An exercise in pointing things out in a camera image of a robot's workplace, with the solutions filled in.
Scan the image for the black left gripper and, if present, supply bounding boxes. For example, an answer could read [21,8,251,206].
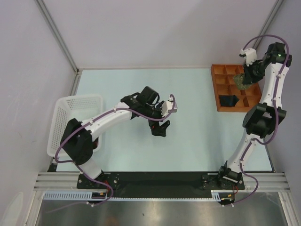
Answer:
[142,102,170,137]

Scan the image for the olive gold patterned tie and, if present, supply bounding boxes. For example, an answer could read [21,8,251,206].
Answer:
[233,73,251,90]

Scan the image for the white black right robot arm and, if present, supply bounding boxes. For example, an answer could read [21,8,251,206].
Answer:
[216,41,292,189]

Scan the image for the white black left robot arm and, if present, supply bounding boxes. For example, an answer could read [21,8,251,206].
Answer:
[57,86,177,188]

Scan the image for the orange compartment tray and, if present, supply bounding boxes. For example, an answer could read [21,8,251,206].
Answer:
[211,64,261,113]

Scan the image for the dark rolled tie in tray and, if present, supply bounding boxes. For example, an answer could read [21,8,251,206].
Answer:
[219,95,239,107]

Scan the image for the dark red tie in basket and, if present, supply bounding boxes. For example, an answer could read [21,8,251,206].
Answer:
[92,138,99,150]

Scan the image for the white perforated plastic basket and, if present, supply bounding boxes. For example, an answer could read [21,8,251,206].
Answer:
[47,94,103,157]

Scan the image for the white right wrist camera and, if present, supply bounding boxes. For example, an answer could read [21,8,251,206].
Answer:
[239,48,257,66]

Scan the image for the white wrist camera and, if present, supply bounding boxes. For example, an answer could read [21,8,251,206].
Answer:
[161,99,177,117]
[239,48,257,66]

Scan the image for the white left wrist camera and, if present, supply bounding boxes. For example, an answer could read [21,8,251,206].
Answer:
[161,99,177,117]

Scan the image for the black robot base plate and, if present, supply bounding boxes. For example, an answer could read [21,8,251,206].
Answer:
[77,171,245,190]

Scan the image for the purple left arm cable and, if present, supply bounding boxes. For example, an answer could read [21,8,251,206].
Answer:
[47,94,177,212]

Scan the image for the white slotted cable duct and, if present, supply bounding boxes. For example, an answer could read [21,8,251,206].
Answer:
[44,191,107,201]

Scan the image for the aluminium front frame rail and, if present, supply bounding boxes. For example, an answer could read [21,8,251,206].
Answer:
[34,172,290,192]

